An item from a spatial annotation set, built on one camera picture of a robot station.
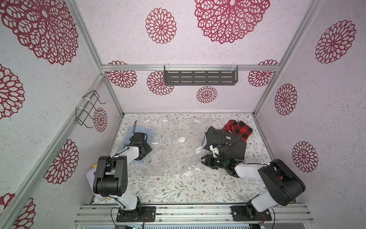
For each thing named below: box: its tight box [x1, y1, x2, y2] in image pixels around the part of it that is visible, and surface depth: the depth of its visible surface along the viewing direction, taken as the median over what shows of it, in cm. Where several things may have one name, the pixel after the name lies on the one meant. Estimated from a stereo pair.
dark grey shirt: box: [203, 125, 247, 160], surface depth 97 cm
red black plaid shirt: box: [223, 119, 253, 142], surface depth 109 cm
